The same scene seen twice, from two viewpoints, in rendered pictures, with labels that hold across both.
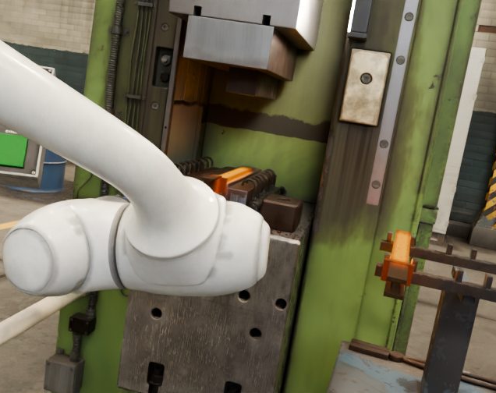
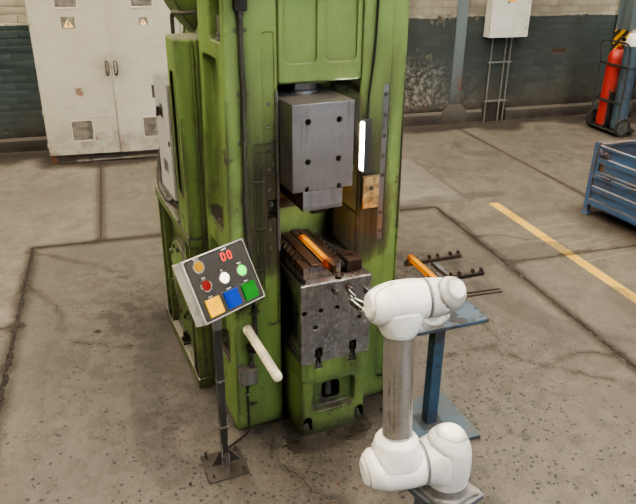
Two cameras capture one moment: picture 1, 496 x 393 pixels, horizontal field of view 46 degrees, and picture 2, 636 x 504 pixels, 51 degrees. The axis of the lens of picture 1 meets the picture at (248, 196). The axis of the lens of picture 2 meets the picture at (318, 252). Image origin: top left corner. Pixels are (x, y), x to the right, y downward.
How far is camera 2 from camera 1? 2.38 m
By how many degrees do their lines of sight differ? 36
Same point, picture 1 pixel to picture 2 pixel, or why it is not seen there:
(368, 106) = (373, 199)
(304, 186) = (317, 227)
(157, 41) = (266, 197)
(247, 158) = (285, 223)
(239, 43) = (328, 198)
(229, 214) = not seen: hidden behind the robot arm
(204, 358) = (339, 336)
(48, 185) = not seen: outside the picture
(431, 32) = (392, 159)
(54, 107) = not seen: hidden behind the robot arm
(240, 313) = (351, 311)
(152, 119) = (270, 236)
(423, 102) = (393, 189)
